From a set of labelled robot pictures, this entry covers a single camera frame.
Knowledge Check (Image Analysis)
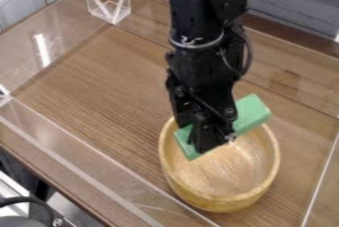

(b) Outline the clear acrylic corner bracket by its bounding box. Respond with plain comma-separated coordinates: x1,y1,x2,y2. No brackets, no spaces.
85,0,131,25

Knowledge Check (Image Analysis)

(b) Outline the black metal bracket with bolt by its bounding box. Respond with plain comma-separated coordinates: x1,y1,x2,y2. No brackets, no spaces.
28,194,77,227

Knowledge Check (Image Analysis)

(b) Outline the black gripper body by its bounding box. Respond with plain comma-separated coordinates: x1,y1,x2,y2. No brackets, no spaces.
165,34,254,117

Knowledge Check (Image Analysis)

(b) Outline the brown wooden bowl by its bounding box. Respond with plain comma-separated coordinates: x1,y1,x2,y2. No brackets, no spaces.
159,118,280,213

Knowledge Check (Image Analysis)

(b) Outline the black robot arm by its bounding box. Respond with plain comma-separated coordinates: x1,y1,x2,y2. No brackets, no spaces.
165,0,254,153

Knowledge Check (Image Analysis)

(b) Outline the black cable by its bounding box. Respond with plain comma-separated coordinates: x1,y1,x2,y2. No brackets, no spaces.
0,196,57,227

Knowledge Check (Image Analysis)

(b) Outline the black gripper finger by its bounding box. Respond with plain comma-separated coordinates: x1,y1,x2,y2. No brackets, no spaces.
169,93,192,128
189,111,238,154

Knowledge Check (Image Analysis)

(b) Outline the green rectangular block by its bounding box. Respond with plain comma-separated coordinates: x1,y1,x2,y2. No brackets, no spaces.
175,93,271,161

